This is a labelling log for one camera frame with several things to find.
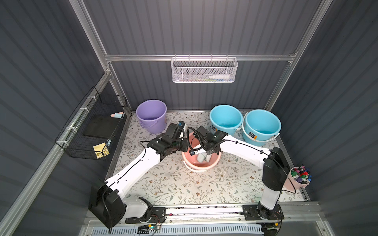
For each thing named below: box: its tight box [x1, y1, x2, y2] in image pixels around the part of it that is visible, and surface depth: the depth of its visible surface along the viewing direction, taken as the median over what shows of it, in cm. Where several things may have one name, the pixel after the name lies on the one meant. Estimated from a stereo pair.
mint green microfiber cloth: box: [196, 151, 213, 163], surface depth 89 cm
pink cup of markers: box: [284, 164, 313, 190], surface depth 75 cm
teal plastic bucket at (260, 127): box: [242, 109, 282, 147], surface depth 95 cm
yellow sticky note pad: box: [92, 142, 110, 159], surface depth 68 cm
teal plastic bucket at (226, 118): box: [209, 104, 244, 137], surface depth 100 cm
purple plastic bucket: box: [135, 99, 168, 134], surface depth 104 cm
